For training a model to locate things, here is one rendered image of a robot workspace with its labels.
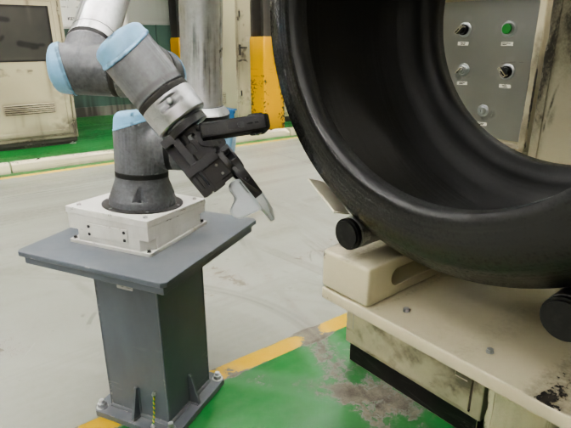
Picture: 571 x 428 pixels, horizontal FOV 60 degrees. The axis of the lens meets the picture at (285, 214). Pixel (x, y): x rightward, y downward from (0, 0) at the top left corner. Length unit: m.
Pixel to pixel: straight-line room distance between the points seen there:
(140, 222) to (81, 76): 0.51
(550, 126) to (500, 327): 0.36
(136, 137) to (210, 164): 0.63
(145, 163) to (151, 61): 0.64
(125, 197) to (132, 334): 0.42
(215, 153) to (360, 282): 0.30
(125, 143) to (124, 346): 0.62
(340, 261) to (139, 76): 0.41
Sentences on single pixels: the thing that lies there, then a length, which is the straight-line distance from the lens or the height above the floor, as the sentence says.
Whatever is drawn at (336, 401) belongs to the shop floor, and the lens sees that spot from 1.78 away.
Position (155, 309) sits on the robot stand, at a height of 0.42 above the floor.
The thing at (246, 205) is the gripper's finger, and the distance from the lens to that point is 0.80.
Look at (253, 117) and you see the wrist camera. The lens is 0.80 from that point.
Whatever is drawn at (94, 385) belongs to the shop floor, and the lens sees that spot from 1.96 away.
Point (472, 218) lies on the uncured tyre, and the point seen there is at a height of 0.99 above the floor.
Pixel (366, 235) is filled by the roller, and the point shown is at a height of 0.90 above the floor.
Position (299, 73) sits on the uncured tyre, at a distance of 0.63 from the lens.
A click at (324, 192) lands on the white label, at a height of 0.96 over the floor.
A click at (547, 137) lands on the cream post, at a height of 1.00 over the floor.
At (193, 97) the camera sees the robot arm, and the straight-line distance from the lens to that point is 0.80.
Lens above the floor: 1.15
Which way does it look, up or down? 19 degrees down
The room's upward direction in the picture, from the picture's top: straight up
